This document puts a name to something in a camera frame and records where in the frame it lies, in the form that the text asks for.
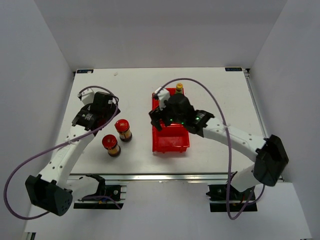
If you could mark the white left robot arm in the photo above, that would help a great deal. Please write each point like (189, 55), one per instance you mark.
(50, 190)

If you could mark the aluminium front rail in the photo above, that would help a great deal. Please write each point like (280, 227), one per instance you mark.
(165, 177)

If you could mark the blue corner label right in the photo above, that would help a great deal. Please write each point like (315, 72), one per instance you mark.
(233, 69)

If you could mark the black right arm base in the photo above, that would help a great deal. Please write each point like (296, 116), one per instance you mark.
(217, 196)

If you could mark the blue corner label left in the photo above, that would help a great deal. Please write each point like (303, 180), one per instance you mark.
(84, 71)

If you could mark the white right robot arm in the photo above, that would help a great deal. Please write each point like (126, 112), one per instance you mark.
(268, 155)

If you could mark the red-lidded brown sauce jar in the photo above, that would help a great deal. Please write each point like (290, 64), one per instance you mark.
(122, 126)

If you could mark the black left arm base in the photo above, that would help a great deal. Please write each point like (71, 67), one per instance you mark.
(112, 197)

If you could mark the green-label red sauce bottle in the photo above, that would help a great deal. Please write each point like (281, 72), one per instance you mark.
(179, 89)

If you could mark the aluminium right side rail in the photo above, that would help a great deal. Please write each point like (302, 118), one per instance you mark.
(247, 76)

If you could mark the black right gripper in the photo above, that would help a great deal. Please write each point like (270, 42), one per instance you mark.
(156, 115)

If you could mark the aluminium rail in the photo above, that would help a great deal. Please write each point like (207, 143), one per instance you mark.
(247, 76)
(165, 177)

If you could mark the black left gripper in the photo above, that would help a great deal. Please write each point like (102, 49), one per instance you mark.
(110, 111)

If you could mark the blue corner label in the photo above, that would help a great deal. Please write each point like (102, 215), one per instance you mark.
(233, 69)
(84, 71)

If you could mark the red plastic divided bin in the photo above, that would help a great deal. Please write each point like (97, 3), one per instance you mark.
(172, 138)

